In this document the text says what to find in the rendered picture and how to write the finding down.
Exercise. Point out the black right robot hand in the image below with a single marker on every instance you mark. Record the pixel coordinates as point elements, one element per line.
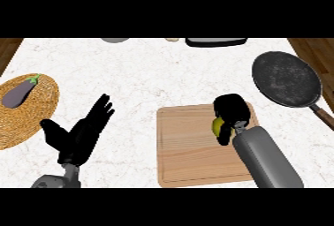
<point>232,111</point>

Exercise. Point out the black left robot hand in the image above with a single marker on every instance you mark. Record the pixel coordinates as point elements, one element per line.
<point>83,132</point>

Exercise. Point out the yellow pear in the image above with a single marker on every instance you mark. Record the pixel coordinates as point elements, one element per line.
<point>216,126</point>

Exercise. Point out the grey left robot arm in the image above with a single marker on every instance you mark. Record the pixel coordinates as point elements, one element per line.
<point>61,179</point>

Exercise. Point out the wooden cutting board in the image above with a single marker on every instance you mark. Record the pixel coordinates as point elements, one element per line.
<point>195,153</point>

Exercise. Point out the black frying pan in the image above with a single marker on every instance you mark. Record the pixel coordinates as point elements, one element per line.
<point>287,80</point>

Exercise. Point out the round wicker placemat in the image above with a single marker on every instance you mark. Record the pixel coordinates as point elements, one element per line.
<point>24,113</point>

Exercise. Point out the purple eggplant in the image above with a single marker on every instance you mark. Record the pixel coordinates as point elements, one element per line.
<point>19,92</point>

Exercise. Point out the black rectangular tray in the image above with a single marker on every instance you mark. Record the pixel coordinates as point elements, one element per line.
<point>216,42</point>

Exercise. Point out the small beige object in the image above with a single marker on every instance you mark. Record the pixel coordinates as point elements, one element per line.
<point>172,39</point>

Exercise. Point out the grey round object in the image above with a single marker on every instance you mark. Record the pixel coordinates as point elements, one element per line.
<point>114,40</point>

